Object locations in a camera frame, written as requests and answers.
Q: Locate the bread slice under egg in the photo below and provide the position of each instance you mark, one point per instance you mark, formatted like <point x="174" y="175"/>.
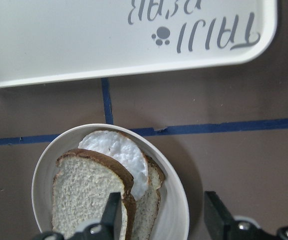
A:
<point x="148" y="205"/>

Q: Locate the white round plate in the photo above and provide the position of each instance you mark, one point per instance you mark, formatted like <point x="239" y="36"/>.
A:
<point x="172" y="221"/>

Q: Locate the brown crust bread slice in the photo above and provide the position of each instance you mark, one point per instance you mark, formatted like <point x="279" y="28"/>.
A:
<point x="81" y="189"/>

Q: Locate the fried egg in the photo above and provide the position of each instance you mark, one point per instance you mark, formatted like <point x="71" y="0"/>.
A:
<point x="125" y="151"/>

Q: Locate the cream bear tray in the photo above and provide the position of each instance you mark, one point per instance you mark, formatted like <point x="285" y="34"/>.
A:
<point x="52" y="41"/>

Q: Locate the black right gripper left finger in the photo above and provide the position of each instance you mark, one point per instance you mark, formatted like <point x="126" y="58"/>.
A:
<point x="112" y="217"/>

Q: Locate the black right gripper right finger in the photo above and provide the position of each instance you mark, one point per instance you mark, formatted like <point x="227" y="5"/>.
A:
<point x="217" y="218"/>

